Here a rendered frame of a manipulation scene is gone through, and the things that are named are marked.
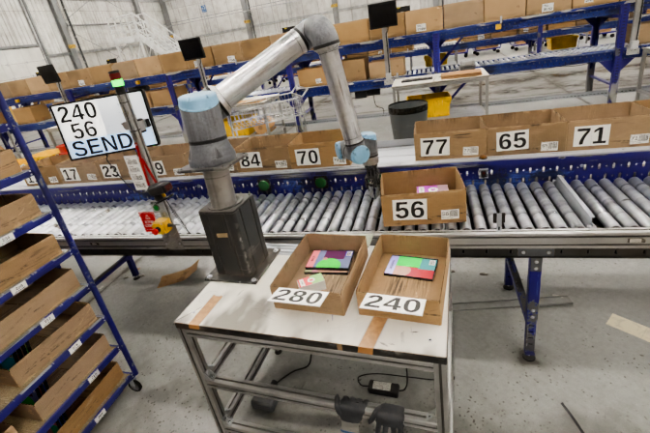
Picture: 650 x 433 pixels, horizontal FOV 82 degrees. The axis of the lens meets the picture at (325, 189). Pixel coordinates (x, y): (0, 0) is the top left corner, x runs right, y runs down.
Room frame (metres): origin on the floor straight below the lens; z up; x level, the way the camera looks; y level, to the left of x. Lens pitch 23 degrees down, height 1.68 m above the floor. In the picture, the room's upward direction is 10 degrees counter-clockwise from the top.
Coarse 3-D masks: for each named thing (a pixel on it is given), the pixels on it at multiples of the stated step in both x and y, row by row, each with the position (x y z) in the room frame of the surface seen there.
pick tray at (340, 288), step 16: (304, 240) 1.47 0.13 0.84; (320, 240) 1.48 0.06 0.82; (336, 240) 1.45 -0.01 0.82; (352, 240) 1.42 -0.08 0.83; (304, 256) 1.44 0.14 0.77; (288, 272) 1.29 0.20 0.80; (352, 272) 1.18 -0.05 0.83; (272, 288) 1.15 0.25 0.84; (336, 288) 1.19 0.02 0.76; (352, 288) 1.15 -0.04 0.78; (288, 304) 1.13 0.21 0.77; (336, 304) 1.05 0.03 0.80
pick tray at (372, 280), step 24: (384, 240) 1.38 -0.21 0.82; (408, 240) 1.34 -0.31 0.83; (432, 240) 1.29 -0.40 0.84; (384, 264) 1.30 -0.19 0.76; (360, 288) 1.07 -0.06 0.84; (384, 288) 1.14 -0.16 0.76; (408, 288) 1.12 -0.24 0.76; (432, 288) 1.10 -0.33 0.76; (360, 312) 1.04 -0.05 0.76; (384, 312) 1.00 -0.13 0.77; (432, 312) 0.93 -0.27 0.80
